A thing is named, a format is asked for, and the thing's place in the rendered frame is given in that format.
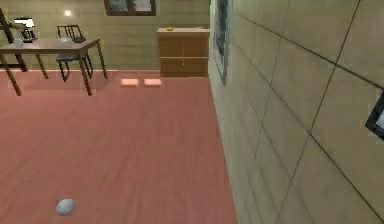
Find black coffee machine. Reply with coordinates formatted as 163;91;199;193
13;18;38;44

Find dark framed window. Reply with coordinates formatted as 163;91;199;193
103;0;157;17

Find brown wooden cupboard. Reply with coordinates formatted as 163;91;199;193
156;27;211;79

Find black framed wall picture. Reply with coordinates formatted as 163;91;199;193
364;89;384;142

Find grey round stone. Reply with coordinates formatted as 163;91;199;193
55;198;76;217

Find dark wooden chair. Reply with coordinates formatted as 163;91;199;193
55;24;94;83

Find grey framed wall picture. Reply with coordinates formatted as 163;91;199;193
212;0;234;87

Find dark wooden ladder shelf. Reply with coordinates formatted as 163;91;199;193
0;7;29;73

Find brown wooden table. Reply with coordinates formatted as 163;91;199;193
0;37;109;97

